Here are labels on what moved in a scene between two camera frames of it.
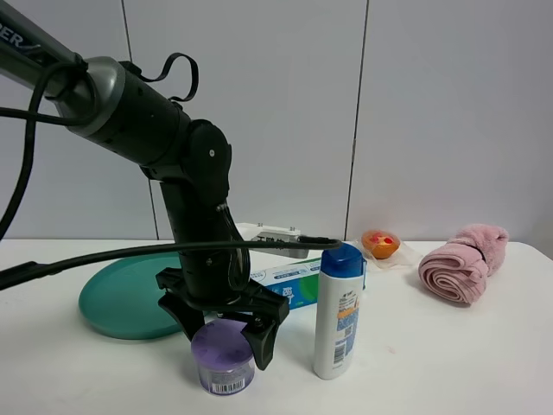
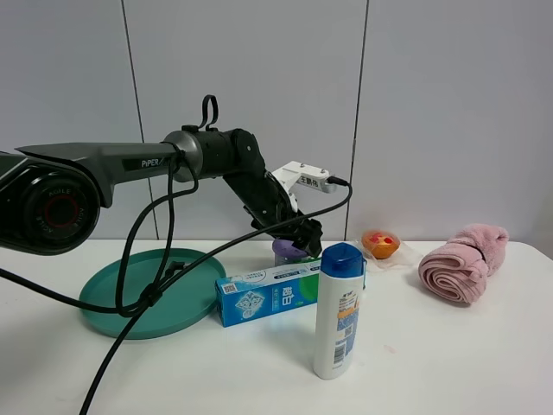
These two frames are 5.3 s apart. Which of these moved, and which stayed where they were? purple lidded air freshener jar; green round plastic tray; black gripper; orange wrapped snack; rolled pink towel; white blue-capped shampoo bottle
Moved: black gripper; purple lidded air freshener jar
Stayed: orange wrapped snack; white blue-capped shampoo bottle; green round plastic tray; rolled pink towel
